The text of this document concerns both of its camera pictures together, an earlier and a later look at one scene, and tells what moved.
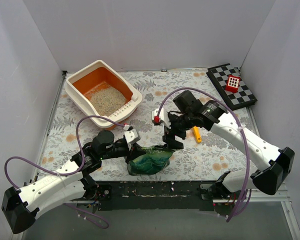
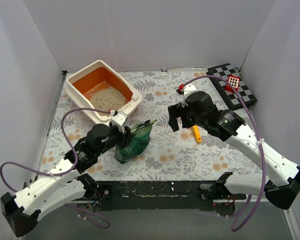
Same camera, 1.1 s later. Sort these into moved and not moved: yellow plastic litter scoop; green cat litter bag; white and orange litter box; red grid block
Moved: green cat litter bag
Not moved: red grid block; white and orange litter box; yellow plastic litter scoop
